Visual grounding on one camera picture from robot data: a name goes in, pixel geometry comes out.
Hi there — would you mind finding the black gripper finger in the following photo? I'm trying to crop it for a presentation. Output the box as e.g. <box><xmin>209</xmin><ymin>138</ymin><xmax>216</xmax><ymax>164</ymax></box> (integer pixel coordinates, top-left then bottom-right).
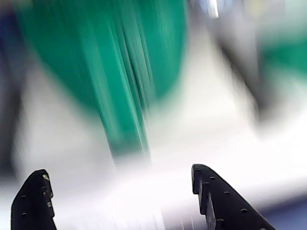
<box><xmin>10</xmin><ymin>169</ymin><xmax>58</xmax><ymax>230</ymax></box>
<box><xmin>191</xmin><ymin>163</ymin><xmax>277</xmax><ymax>230</ymax></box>

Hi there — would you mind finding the green ribbed cup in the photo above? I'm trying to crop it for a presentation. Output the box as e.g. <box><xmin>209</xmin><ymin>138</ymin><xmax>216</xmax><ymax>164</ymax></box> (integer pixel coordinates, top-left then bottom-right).
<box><xmin>18</xmin><ymin>0</ymin><xmax>190</xmax><ymax>161</ymax></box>

